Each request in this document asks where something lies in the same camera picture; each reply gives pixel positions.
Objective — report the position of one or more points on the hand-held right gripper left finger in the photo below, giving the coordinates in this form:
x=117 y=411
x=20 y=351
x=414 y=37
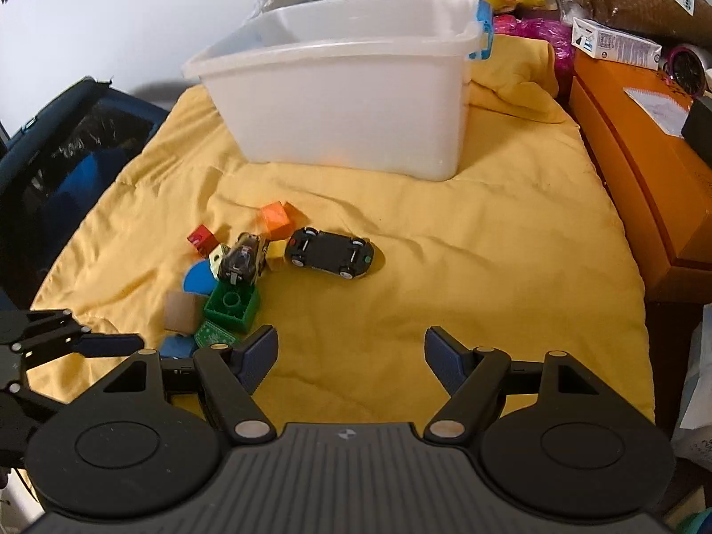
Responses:
x=258 y=353

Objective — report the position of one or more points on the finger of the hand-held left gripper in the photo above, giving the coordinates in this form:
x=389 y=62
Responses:
x=111 y=345
x=28 y=400

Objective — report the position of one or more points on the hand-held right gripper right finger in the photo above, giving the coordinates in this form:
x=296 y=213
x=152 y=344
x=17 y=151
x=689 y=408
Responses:
x=445 y=356

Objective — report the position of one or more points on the plain blue toy block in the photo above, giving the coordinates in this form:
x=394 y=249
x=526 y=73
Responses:
x=178 y=346

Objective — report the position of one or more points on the white plastic storage bin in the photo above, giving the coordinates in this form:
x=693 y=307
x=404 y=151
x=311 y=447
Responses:
x=345 y=105

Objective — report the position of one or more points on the green patterned flat block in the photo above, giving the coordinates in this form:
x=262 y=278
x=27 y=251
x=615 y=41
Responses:
x=214 y=334

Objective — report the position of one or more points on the green studded toy brick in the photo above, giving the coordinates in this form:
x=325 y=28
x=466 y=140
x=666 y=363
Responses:
x=233 y=307

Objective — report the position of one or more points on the yellow blanket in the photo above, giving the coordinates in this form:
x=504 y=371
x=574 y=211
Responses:
x=445 y=300

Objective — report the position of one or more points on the tan wooden cube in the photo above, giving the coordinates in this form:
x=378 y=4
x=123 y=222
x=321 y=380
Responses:
x=182 y=311

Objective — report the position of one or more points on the blue semicircle toy block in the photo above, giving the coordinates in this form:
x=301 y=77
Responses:
x=197 y=279

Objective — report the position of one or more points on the silver black toy car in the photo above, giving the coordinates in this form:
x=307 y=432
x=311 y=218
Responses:
x=242 y=258

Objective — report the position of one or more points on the small yellow toy block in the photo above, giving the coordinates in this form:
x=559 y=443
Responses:
x=276 y=253

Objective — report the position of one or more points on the green white patterned block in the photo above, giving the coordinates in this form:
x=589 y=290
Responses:
x=217 y=258

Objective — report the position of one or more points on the white green toy car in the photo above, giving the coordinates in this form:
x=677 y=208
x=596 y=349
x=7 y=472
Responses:
x=328 y=253

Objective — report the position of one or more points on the small red toy block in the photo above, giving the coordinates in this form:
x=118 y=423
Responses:
x=200 y=238

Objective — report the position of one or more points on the orange toy block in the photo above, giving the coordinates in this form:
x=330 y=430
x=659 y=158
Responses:
x=277 y=218

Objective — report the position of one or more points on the white crumpled bag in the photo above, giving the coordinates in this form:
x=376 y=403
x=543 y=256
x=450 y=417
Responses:
x=695 y=389

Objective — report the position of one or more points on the orange wooden cabinet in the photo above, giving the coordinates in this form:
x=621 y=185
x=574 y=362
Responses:
x=639 y=178

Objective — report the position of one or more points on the white paper receipt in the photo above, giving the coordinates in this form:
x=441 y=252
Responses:
x=659 y=108

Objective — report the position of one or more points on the pink shiny wrap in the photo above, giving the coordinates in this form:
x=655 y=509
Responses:
x=528 y=33

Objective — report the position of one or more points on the white blue carton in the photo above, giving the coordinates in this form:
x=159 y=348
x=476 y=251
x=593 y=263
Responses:
x=612 y=42

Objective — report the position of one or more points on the pink round clock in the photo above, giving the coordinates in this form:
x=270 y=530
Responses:
x=687 y=67

